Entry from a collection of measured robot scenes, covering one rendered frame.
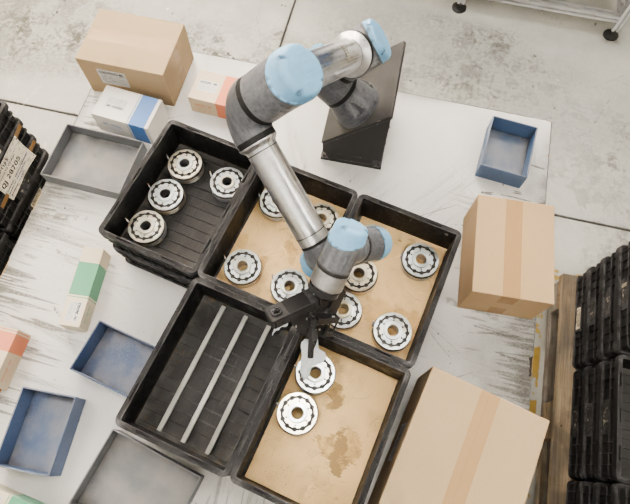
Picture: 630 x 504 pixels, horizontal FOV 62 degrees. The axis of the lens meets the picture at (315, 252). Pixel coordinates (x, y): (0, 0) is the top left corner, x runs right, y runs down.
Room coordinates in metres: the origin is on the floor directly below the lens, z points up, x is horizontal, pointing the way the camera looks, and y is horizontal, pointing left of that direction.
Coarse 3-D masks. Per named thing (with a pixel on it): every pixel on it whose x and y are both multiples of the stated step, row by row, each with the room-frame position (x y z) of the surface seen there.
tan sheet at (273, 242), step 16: (256, 208) 0.69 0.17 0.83; (336, 208) 0.70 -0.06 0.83; (256, 224) 0.64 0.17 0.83; (272, 224) 0.64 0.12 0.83; (240, 240) 0.59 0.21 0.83; (256, 240) 0.59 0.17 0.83; (272, 240) 0.59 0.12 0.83; (288, 240) 0.59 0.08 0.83; (272, 256) 0.54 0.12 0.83; (288, 256) 0.54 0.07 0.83; (272, 272) 0.50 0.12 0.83; (240, 288) 0.45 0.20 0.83; (256, 288) 0.45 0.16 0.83; (288, 288) 0.45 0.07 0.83
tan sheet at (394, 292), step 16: (368, 224) 0.65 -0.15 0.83; (384, 224) 0.65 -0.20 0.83; (400, 240) 0.60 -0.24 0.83; (416, 240) 0.60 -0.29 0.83; (384, 272) 0.50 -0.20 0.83; (400, 272) 0.50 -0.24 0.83; (384, 288) 0.46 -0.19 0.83; (400, 288) 0.46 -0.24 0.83; (416, 288) 0.46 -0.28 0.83; (368, 304) 0.41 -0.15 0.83; (384, 304) 0.41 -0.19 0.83; (400, 304) 0.41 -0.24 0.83; (416, 304) 0.41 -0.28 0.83; (368, 320) 0.36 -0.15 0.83; (416, 320) 0.37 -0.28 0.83; (352, 336) 0.32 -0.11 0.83; (368, 336) 0.32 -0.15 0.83; (400, 352) 0.28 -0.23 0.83
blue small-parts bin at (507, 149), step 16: (496, 128) 1.08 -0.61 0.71; (512, 128) 1.06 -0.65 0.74; (528, 128) 1.05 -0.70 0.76; (496, 144) 1.02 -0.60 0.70; (512, 144) 1.02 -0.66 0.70; (528, 144) 1.02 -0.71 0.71; (480, 160) 0.93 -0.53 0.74; (496, 160) 0.95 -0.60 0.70; (512, 160) 0.96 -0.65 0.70; (528, 160) 0.93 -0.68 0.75; (480, 176) 0.89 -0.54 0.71; (496, 176) 0.88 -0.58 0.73; (512, 176) 0.87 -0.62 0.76
